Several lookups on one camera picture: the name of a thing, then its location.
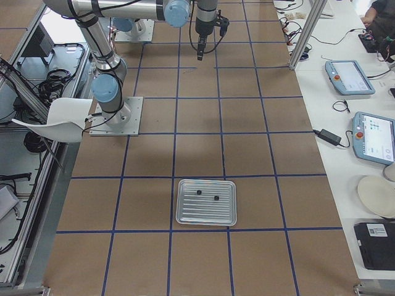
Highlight blue teach pendant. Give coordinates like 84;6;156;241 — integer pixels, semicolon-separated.
325;60;375;96
352;112;394;165

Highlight ribbed metal tray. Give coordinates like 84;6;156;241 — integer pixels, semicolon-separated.
175;179;237;226

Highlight aluminium frame post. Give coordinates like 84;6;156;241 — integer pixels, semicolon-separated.
289;0;326;70

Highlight white plastic chair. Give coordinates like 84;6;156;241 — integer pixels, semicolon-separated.
12;97;93;143

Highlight black power adapter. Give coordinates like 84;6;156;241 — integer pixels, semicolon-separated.
313;129;341;146

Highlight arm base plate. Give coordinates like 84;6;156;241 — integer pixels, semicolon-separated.
89;97;143;136
113;18;154;43

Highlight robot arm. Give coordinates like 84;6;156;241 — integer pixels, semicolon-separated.
105;1;229;60
44;1;190;126

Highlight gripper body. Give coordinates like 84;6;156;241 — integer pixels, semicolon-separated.
195;17;214;38

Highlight black laptop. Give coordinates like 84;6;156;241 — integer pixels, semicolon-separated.
354;223;394;271

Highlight beige round plate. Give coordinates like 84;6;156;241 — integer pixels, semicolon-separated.
357;176;394;219

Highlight person at desk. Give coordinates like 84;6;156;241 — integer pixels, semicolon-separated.
361;0;394;40

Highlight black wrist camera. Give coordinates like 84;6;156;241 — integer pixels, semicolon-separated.
217;16;230;38

